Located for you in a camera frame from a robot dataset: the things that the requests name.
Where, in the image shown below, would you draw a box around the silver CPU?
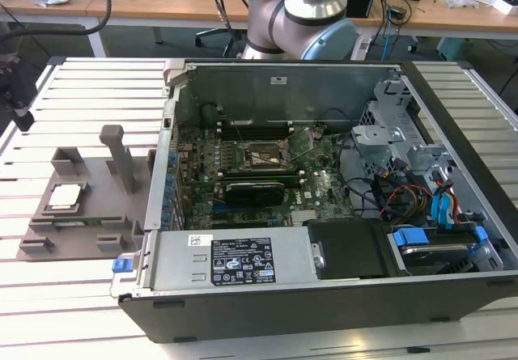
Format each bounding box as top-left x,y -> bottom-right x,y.
47,184 -> 84,210

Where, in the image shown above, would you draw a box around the metal socket cover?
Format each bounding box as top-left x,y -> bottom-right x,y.
282,126 -> 323,163

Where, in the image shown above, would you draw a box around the CPU socket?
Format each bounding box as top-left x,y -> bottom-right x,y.
241,140 -> 291,171

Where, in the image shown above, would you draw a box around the grey parts rack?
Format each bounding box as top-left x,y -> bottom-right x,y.
18,124 -> 157,262

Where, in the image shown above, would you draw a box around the light wooden desk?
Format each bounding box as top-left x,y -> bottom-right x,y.
0,0 -> 518,57

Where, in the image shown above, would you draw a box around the green RAM stick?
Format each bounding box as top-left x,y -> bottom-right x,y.
32,214 -> 122,226

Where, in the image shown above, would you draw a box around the office chair base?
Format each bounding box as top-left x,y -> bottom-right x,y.
195,28 -> 248,58

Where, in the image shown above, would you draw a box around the blue plastic case latch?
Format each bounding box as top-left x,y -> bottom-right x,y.
112,256 -> 134,274

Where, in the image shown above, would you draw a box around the silver power supply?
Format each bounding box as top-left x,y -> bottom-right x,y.
151,230 -> 321,292

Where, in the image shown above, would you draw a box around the black RAM slot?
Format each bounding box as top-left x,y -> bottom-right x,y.
216,176 -> 307,187
217,128 -> 295,136
217,121 -> 295,129
217,168 -> 307,177

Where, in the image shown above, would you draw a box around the black graphics card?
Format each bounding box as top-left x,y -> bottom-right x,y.
224,180 -> 287,207

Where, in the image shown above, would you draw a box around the silver chipset heatsink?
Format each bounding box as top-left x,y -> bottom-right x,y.
291,210 -> 316,226

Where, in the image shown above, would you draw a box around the green motherboard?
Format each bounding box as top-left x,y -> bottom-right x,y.
177,123 -> 357,230

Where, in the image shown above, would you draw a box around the white power strip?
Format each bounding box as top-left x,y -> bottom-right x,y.
350,38 -> 372,61

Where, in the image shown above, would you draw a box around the black open PC case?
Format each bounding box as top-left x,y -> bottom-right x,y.
109,57 -> 518,344

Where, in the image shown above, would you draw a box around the silver metal drive cage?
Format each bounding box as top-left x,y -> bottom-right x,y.
350,77 -> 456,183

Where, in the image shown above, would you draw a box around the black plastic shroud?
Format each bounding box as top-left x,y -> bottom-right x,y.
303,218 -> 393,280

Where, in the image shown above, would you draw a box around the pale teal box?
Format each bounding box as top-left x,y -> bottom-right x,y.
435,36 -> 474,64

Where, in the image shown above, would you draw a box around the hard disk in blue carrier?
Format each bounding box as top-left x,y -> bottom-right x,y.
386,224 -> 493,276

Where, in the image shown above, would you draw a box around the white cardboard box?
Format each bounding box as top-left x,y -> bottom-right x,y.
475,0 -> 518,15

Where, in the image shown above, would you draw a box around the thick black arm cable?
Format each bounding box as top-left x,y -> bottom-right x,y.
0,0 -> 113,44

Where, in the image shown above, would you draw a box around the blue hanging cable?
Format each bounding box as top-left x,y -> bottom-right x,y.
382,6 -> 401,60

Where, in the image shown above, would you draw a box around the yellow black power wires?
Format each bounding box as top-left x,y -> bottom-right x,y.
374,161 -> 436,219

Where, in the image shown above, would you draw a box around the blue flat data wire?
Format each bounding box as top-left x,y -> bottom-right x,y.
429,192 -> 457,231

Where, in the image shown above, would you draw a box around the red flat data wire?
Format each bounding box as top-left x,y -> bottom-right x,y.
435,176 -> 465,226

